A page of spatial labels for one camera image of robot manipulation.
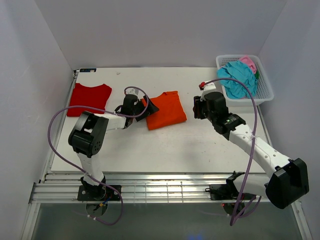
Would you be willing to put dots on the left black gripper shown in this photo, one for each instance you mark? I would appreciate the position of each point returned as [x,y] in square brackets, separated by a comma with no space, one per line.
[151,109]

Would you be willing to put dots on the blue label sticker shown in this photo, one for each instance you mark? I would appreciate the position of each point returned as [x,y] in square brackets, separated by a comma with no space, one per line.
[87,70]

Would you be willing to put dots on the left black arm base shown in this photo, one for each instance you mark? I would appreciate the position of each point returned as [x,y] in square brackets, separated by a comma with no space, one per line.
[88,192]

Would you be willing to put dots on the orange t shirt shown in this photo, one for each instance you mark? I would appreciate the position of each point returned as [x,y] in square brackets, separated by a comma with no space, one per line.
[170,112]

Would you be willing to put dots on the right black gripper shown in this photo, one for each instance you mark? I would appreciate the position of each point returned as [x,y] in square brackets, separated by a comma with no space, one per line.
[197,104]

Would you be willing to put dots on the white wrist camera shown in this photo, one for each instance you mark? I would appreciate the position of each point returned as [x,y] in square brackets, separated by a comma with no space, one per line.
[132,91]
[207,87]

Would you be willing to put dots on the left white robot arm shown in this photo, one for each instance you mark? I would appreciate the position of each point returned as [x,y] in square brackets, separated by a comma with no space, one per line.
[87,136]

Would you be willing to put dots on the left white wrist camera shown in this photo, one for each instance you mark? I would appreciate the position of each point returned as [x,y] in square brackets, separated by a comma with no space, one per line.
[132,91]

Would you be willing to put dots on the folded red t shirt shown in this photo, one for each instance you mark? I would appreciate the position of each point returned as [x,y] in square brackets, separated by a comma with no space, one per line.
[94,98]

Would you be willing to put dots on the blue t shirt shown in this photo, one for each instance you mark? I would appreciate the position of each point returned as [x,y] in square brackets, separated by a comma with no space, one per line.
[237,77]

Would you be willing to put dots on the pink t shirt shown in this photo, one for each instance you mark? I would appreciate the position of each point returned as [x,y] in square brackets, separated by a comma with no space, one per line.
[248,61]

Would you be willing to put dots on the white plastic basket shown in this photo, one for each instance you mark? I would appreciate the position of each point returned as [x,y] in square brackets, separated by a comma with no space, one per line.
[264,90]

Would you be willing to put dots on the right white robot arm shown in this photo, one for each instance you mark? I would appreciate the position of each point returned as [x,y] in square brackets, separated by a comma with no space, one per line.
[285,180]

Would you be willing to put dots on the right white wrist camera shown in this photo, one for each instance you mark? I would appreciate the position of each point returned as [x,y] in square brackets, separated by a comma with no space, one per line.
[207,87]

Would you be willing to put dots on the aluminium table frame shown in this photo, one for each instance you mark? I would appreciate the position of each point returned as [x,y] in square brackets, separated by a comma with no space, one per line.
[163,175]

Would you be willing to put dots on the green garment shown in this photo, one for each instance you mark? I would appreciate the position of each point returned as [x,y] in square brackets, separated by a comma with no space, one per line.
[257,75]

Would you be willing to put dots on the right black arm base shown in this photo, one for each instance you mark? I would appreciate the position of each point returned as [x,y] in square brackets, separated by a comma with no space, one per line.
[229,190]

